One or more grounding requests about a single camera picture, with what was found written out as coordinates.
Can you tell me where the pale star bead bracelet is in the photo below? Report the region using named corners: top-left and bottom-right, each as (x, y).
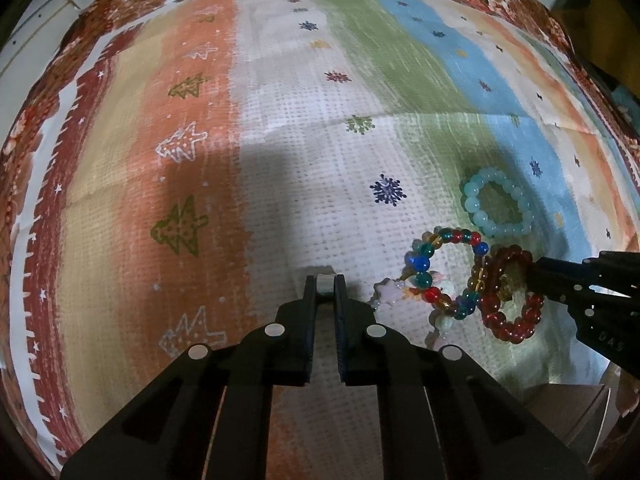
top-left (370, 269), bottom-right (458, 352)

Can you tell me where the red bead bracelet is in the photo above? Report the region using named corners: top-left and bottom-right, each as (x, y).
top-left (472, 245), bottom-right (547, 344)

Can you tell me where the light blue bead bracelet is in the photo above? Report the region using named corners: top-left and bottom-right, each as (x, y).
top-left (459, 167), bottom-right (535, 237)

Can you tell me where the striped printed tablecloth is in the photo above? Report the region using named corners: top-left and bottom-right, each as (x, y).
top-left (0, 0), bottom-right (640, 471)

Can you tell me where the multicolour bead bracelet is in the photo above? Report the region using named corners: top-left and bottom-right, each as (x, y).
top-left (410, 227), bottom-right (490, 322)

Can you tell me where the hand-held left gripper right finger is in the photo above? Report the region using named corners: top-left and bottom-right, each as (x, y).
top-left (333, 274), bottom-right (587, 480)

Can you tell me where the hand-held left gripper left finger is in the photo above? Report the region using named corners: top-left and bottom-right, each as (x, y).
top-left (60, 274), bottom-right (322, 480)

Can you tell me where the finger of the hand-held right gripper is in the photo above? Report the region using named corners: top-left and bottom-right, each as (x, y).
top-left (564, 292), bottom-right (640, 362)
top-left (531, 250), bottom-right (640, 307)

